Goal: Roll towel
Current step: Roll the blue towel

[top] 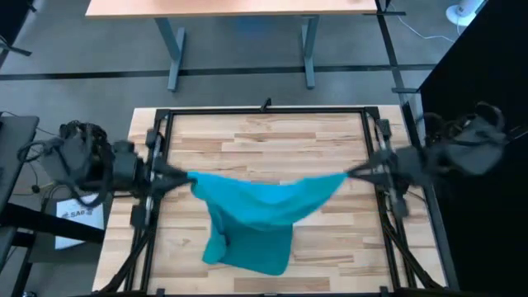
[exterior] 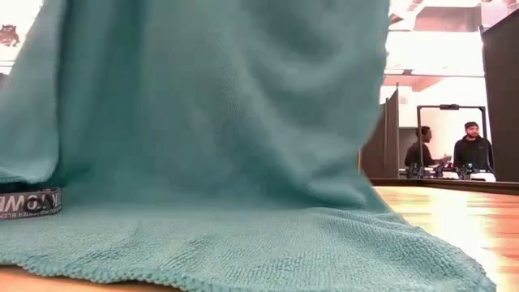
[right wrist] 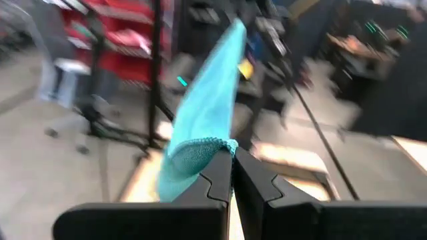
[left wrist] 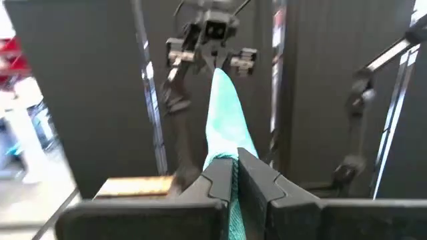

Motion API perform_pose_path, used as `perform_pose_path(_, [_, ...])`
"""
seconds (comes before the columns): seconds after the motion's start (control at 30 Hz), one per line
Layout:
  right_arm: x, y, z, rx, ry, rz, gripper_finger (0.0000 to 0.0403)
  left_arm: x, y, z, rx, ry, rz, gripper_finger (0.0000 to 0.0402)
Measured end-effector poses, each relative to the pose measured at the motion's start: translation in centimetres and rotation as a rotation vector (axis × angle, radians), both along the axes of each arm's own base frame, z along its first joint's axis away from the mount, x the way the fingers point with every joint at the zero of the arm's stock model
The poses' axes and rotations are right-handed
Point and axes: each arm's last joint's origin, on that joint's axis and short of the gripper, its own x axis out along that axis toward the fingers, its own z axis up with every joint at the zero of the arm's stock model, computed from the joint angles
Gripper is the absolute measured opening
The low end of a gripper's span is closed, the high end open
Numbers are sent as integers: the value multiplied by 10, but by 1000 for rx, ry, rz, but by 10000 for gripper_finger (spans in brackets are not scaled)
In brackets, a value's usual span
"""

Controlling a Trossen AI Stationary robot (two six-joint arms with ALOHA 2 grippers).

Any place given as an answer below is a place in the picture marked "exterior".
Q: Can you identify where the person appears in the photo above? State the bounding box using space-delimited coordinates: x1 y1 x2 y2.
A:
404 125 453 168
453 121 495 171

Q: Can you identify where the red animal wall sticker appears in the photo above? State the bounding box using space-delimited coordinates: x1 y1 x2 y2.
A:
0 24 20 48

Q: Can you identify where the background white table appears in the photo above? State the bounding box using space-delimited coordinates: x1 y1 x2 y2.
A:
399 170 496 183

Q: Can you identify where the large black partition panel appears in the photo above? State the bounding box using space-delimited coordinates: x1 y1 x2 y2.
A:
480 10 519 183

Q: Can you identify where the black aluminium table frame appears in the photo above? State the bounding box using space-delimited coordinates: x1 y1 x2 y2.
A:
369 177 519 196

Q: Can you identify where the teal terry towel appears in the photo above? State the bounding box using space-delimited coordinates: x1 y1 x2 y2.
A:
0 0 498 292

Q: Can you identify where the black background rig frame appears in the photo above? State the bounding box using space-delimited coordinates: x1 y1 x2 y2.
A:
416 103 487 171

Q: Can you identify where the narrow black partition panel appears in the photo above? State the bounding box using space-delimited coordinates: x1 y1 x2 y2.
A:
359 84 401 179

